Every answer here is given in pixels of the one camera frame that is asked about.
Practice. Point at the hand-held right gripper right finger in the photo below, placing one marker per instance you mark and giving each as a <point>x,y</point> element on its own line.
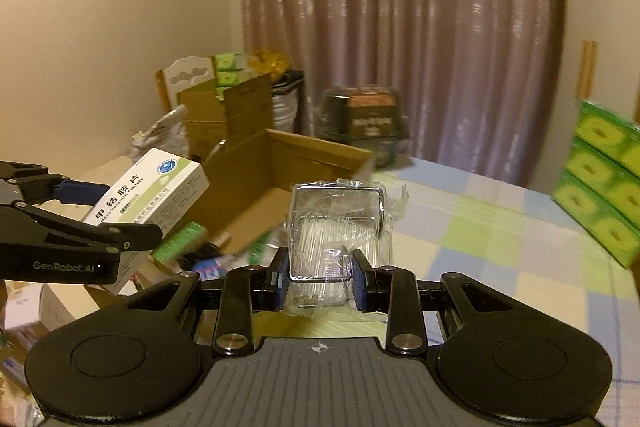
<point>359,279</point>

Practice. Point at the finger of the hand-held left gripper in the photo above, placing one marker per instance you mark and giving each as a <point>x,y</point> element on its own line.
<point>82,192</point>
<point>130,238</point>

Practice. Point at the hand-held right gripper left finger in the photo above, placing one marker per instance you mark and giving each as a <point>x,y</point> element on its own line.
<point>281,279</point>

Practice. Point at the white green medicine box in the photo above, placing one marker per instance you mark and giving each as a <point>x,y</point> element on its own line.
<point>150,187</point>

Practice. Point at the clear packet with metal hook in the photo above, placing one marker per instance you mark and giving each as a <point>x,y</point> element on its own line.
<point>335,227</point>

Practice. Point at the dark plastic container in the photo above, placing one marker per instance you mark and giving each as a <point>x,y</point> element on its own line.
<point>365,122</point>

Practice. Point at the white carton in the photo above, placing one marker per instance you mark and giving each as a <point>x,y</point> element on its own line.
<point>45,312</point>

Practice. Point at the small green carton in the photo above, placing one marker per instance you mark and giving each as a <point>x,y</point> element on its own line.
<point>180,241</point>

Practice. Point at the white plastic bag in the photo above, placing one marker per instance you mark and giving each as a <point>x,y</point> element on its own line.
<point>160,137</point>

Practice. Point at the checked tablecloth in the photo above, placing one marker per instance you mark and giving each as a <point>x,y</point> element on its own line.
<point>500,237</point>

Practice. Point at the tall cardboard box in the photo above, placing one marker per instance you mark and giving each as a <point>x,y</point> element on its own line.
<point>225,117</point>

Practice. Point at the white wooden chair back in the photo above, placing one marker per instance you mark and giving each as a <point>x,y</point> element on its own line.
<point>187,74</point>

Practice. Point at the black mesh bin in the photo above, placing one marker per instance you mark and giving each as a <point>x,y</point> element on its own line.
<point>287,104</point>

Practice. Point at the mauve curtain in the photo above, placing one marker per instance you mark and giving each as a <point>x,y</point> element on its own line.
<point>400,32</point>

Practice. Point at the stack of green tissue packs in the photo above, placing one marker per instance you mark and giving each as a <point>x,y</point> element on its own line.
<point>605,187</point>

